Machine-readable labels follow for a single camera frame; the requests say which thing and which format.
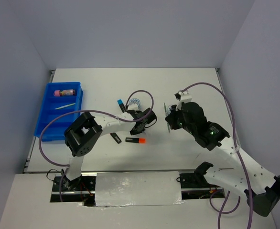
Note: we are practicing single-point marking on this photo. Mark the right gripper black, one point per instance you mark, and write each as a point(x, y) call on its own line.
point(171, 118)

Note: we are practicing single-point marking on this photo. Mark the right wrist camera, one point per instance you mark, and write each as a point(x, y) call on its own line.
point(182, 97)

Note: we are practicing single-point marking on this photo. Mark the blue paint jar left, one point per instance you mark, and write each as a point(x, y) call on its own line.
point(134, 104)

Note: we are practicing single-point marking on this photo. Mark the green slim pen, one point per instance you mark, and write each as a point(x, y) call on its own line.
point(166, 114)

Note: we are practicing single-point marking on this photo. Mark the blue cap black highlighter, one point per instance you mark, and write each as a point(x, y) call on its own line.
point(121, 105)

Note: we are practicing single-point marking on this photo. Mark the silver foil plate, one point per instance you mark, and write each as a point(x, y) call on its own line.
point(137, 189)

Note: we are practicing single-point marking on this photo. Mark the yellow slim highlighter pen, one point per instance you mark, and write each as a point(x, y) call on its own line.
point(64, 106)

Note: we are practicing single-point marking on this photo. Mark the blue compartment bin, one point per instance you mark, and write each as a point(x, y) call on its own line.
point(55, 132)

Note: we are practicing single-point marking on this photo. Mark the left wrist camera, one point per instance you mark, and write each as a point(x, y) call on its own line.
point(133, 111)

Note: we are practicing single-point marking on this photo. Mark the pink cap pencil tube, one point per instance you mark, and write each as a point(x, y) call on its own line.
point(66, 92)

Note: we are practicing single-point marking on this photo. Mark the blue paint jar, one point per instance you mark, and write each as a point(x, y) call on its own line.
point(170, 108)
point(134, 104)

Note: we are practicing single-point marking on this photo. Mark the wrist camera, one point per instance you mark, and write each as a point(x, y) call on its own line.
point(133, 111)
point(182, 97)

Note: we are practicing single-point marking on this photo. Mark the pink cap black highlighter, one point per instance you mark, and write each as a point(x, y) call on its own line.
point(116, 138)

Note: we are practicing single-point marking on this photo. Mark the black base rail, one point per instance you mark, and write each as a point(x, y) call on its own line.
point(191, 188)

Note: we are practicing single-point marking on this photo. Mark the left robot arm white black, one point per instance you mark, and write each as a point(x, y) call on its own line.
point(83, 133)

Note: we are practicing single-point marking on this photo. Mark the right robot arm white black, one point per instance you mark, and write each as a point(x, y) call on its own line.
point(245, 177)

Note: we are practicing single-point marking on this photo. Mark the orange cap black highlighter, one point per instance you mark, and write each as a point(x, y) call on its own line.
point(135, 140)

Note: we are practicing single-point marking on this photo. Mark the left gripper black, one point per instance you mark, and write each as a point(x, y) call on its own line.
point(132, 132)

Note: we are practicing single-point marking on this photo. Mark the blue paint jar right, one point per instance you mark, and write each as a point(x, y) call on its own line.
point(170, 108)

